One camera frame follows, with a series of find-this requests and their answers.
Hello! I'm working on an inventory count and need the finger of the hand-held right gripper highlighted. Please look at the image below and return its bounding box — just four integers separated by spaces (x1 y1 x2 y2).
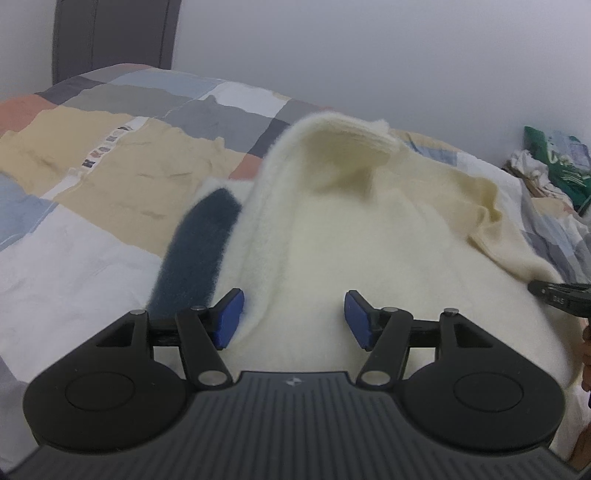
527 279 591 319

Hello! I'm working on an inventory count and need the crumpled patterned cloth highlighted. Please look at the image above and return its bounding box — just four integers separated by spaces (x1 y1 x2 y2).
502 148 575 200

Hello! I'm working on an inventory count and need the green printed bag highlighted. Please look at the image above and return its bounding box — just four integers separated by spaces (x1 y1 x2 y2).
523 125 591 209

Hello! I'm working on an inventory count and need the grey padded headboard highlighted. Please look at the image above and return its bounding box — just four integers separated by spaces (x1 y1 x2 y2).
53 0 182 86

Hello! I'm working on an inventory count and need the cream sweater with blue stripes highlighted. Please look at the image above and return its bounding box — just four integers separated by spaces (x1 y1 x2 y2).
147 111 589 468

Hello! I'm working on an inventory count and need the person's right hand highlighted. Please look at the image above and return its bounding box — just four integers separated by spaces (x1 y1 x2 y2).
580 323 591 394

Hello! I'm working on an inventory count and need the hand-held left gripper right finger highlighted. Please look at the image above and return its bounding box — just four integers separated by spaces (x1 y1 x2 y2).
344 290 496 388

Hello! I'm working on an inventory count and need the patchwork bed cover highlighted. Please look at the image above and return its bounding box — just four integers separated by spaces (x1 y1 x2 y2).
0 62 591 462

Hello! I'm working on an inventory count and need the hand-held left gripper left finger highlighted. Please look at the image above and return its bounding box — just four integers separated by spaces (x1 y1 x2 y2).
95 288 245 388

